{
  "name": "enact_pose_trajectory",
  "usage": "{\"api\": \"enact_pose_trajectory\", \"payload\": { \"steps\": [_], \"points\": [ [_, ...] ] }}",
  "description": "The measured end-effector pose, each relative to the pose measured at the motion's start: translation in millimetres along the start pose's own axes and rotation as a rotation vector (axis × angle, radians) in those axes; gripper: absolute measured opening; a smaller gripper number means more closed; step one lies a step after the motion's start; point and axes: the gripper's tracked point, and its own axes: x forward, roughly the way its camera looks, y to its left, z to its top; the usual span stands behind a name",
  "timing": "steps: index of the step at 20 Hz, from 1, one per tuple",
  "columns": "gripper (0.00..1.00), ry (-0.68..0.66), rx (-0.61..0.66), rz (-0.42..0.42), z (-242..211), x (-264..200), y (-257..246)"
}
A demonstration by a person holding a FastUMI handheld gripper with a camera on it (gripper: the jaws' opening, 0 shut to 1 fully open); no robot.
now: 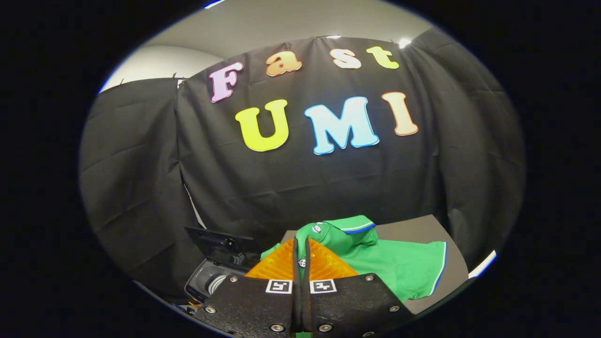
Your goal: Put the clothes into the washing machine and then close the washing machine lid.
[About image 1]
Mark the white sheet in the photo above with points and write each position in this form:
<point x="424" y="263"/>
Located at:
<point x="483" y="264"/>

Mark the grey cabinet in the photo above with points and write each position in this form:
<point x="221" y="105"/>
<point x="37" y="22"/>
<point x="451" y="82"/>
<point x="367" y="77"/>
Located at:
<point x="418" y="230"/>

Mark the small ceiling light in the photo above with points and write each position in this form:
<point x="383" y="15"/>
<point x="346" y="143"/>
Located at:
<point x="404" y="43"/>

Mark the black backdrop cloth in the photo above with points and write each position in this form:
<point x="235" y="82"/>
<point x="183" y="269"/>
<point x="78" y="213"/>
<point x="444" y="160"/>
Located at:
<point x="305" y="188"/>

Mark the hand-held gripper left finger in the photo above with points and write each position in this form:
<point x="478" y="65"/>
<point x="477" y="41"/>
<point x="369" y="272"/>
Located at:
<point x="258" y="305"/>

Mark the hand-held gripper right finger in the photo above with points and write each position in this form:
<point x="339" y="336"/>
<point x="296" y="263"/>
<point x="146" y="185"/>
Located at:
<point x="347" y="305"/>

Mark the green polo shirt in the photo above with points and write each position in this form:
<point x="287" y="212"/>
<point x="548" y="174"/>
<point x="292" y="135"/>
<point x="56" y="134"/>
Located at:
<point x="399" y="267"/>

